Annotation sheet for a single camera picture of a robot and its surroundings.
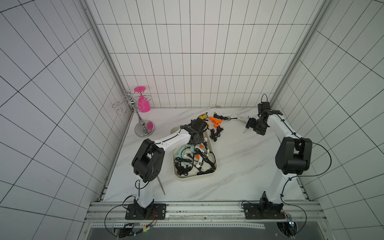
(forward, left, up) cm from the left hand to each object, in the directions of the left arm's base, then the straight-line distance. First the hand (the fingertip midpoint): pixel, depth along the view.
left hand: (196, 142), depth 92 cm
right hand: (+10, -33, +4) cm, 35 cm away
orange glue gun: (+20, -15, -4) cm, 25 cm away
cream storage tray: (-10, +2, -5) cm, 11 cm away
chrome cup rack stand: (+23, +40, +12) cm, 48 cm away
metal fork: (-21, +22, -6) cm, 31 cm away
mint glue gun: (-8, +10, 0) cm, 13 cm away
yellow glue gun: (+26, -6, -6) cm, 28 cm away
